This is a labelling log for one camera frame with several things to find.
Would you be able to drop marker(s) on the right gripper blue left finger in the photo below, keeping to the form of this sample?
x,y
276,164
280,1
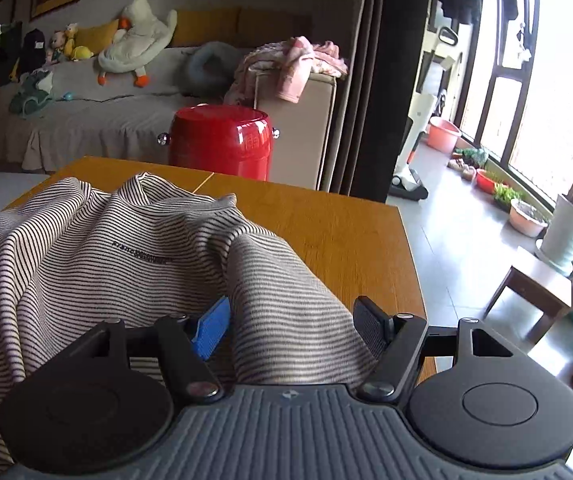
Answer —
x,y
211,328

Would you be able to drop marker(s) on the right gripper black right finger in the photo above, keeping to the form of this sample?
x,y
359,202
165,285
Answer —
x,y
374,326

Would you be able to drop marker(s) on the grey striped knit garment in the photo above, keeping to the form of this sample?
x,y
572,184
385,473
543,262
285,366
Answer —
x,y
74,256

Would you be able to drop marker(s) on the pink clothes pile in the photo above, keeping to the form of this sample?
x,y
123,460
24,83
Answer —
x,y
294,60

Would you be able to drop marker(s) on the small wooden stool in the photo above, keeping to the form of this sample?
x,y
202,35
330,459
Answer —
x,y
541,286

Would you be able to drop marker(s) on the red plastic basin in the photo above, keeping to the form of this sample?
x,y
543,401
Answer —
x,y
487,181

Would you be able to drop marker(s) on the pink metal bowl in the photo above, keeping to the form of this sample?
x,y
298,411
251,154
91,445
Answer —
x,y
526,219

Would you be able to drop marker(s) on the red round stool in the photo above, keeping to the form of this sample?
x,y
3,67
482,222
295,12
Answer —
x,y
227,139

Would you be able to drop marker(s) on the pink basin far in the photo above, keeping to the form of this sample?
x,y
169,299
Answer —
x,y
442,135

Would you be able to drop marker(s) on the beige cabinet box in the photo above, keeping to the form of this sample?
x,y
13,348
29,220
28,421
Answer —
x,y
300,149

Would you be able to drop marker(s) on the white ribbed plant pot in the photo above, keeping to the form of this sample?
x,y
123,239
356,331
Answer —
x,y
556,248

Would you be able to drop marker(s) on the grey covered sofa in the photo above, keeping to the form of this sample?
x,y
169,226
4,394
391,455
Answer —
x,y
83,118

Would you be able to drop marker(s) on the grey neck pillow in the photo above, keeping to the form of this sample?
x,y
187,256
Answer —
x,y
209,70

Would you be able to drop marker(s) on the white goose plush toy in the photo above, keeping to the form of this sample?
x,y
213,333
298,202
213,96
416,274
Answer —
x,y
140,37

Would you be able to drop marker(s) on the yellow cushion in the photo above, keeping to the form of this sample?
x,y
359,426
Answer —
x,y
96,39

